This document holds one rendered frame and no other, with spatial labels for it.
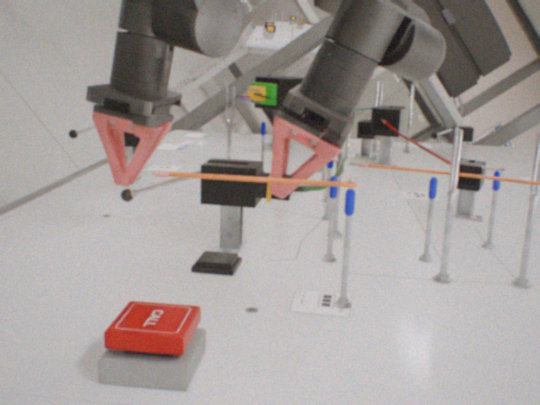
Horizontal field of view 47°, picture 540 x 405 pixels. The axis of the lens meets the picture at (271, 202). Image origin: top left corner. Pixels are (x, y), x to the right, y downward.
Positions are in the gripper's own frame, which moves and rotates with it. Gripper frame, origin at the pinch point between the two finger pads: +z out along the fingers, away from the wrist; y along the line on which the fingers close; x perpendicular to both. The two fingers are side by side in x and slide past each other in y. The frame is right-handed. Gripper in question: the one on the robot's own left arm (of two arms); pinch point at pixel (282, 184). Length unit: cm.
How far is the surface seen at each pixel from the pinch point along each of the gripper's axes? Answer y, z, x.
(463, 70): 101, -20, -25
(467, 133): 67, -9, -27
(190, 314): -24.2, 4.2, 1.1
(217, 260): -6.9, 7.6, 2.1
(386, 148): 53, -1, -13
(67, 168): 201, 93, 93
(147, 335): -27.5, 4.9, 2.7
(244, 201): -2.1, 2.8, 2.6
